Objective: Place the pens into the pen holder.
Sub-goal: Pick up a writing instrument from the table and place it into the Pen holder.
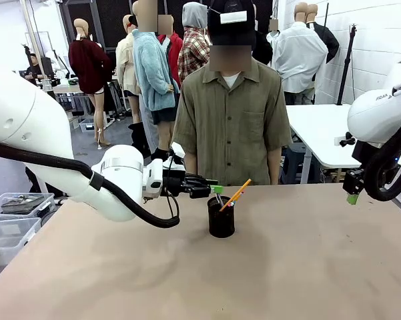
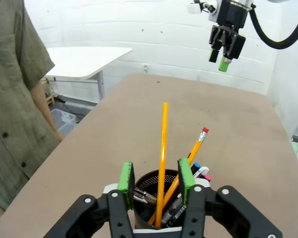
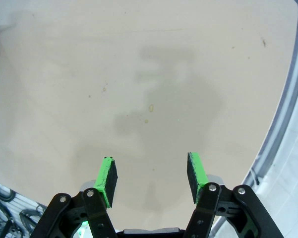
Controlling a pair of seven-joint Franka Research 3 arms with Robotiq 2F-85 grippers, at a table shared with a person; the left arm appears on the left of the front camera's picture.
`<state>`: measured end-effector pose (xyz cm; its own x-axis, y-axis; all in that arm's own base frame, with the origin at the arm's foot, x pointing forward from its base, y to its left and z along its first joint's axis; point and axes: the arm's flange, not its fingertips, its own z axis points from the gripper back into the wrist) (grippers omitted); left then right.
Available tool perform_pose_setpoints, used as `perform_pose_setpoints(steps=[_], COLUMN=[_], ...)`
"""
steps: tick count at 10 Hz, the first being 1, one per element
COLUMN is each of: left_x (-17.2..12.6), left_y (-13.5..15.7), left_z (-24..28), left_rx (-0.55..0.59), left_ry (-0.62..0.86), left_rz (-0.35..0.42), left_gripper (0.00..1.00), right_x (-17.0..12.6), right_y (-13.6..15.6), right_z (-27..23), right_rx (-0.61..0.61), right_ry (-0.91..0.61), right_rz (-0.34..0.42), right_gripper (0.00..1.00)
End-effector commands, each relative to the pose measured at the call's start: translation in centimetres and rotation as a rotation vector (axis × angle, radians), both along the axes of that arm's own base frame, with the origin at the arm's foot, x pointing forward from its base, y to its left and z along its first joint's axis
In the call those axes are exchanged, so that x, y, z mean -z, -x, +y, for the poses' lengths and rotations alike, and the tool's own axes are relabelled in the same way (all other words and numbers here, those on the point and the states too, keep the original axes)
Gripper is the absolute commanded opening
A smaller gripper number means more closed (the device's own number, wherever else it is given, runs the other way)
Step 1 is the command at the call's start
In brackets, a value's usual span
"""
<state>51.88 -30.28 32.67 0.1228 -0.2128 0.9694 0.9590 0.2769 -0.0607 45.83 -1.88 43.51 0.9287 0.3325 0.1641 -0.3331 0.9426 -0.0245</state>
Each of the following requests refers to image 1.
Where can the person's right forearm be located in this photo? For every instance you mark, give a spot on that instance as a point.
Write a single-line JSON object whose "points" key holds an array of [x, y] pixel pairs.
{"points": [[190, 164]]}

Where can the background workbench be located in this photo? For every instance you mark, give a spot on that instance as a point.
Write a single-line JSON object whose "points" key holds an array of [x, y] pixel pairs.
{"points": [[66, 88]]}

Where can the person in olive shirt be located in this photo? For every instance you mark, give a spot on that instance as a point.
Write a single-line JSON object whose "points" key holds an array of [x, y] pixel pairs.
{"points": [[231, 123]]}

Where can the mannequin in cream jacket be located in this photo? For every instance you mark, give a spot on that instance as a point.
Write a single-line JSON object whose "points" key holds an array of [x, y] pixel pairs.
{"points": [[126, 63]]}

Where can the mannequin in white shirt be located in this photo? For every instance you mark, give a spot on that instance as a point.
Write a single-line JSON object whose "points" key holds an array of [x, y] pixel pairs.
{"points": [[300, 56]]}

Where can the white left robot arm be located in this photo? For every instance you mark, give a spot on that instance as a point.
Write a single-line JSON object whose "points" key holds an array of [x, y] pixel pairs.
{"points": [[36, 133]]}

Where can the mannequin in plaid shirt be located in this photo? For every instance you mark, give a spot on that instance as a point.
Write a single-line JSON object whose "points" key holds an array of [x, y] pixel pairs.
{"points": [[195, 46]]}

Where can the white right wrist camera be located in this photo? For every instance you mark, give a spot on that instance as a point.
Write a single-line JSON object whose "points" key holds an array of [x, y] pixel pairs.
{"points": [[343, 140]]}

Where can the person's left forearm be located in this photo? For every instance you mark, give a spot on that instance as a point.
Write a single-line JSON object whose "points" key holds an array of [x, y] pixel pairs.
{"points": [[273, 166]]}

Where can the mannequin in red jacket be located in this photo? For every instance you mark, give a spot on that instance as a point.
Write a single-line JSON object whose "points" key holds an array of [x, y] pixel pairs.
{"points": [[173, 50]]}

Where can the seated person in black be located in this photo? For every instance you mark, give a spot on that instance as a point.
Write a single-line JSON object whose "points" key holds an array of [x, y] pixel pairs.
{"points": [[33, 68]]}

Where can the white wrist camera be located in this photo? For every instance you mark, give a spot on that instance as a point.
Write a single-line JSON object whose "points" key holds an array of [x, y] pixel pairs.
{"points": [[343, 140], [177, 155]]}

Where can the yellow pencil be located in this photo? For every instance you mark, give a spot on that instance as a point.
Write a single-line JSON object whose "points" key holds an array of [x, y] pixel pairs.
{"points": [[237, 192]]}

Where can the large white table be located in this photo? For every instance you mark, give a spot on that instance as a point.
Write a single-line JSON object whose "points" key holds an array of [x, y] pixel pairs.
{"points": [[320, 130]]}

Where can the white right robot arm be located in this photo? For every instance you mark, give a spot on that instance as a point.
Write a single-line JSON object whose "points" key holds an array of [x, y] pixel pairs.
{"points": [[380, 113]]}

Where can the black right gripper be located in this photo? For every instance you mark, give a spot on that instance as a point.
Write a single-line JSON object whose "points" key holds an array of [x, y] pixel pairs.
{"points": [[353, 181]]}

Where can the grey floor crate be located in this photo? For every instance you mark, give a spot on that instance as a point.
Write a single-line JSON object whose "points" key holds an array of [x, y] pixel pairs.
{"points": [[86, 125]]}

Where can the clear plastic bin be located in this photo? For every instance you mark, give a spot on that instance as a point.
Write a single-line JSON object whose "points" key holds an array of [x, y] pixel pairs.
{"points": [[6, 236], [20, 203]]}

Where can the black tripod stand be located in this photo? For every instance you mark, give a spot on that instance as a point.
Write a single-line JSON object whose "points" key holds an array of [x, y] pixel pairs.
{"points": [[347, 63]]}

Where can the black mesh pen holder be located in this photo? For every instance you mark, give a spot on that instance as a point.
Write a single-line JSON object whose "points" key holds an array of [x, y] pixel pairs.
{"points": [[221, 221]]}

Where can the mannequin in black jacket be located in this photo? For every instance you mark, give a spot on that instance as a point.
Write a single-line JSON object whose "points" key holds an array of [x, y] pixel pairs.
{"points": [[328, 36]]}

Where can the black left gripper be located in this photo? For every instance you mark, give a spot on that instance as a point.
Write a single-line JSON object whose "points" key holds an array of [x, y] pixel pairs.
{"points": [[175, 185]]}

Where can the mannequin in maroon sweater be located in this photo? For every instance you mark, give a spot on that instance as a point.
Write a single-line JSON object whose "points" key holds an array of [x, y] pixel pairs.
{"points": [[88, 66]]}

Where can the mannequin in blue fleece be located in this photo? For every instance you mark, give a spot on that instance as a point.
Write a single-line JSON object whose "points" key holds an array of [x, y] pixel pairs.
{"points": [[153, 76]]}

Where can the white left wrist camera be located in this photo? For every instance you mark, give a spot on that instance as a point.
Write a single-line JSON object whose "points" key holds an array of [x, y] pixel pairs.
{"points": [[177, 155]]}

